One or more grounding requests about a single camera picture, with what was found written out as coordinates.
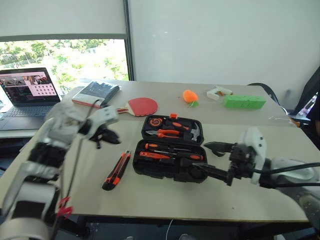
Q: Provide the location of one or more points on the short orange black screwdriver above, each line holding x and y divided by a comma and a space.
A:
178, 124

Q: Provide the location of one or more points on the white roller blind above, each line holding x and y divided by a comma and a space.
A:
62, 16

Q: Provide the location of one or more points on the long black orange screwdriver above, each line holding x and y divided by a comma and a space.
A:
195, 157
151, 145

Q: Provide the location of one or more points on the orange toy carrot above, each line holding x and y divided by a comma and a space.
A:
190, 96

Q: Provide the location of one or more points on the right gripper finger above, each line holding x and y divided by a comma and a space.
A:
220, 147
212, 171

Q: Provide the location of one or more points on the grey rounded shape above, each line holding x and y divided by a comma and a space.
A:
186, 237

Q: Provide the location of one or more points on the black open laptop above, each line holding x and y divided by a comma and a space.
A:
27, 110

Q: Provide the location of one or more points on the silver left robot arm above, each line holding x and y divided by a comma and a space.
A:
30, 190

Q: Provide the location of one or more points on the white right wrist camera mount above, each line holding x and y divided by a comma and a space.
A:
257, 147

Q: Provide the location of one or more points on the orange voltage tester pen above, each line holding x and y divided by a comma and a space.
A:
152, 154

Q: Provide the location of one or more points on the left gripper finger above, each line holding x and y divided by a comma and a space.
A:
113, 133
113, 140

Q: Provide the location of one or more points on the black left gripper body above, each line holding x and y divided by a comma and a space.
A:
100, 133

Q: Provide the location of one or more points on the steel claw hammer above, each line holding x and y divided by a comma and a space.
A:
195, 133

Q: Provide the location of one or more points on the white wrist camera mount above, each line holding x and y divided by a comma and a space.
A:
257, 147
106, 116

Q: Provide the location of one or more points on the person in black clothes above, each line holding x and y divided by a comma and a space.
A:
315, 117

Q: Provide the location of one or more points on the dark window frame post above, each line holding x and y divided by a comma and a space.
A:
129, 40

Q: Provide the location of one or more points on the white glue gun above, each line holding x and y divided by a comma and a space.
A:
212, 93

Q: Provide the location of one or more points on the black book in plastic wrap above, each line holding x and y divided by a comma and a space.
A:
97, 91

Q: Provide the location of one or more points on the black tool case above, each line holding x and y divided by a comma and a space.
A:
160, 172

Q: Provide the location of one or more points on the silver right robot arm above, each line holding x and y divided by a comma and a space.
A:
310, 202

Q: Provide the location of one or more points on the red table tennis paddle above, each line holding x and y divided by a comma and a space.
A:
143, 107

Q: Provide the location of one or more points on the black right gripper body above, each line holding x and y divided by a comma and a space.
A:
241, 162

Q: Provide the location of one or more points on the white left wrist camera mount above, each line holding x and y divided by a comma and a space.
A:
106, 116

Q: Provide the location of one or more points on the green rectangular block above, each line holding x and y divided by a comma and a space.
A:
243, 102

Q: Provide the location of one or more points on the orange black tape measure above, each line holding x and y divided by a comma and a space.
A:
154, 122

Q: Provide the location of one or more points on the small orange object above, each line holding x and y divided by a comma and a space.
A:
296, 122

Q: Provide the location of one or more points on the black slanted stand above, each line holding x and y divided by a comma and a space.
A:
310, 90

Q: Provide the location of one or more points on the black orange utility knife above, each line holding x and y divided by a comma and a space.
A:
116, 171

